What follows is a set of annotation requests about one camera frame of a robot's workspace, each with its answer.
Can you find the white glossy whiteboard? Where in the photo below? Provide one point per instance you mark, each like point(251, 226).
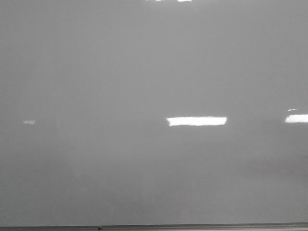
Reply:
point(124, 112)

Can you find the grey aluminium whiteboard frame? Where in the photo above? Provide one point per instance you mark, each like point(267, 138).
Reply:
point(293, 226)

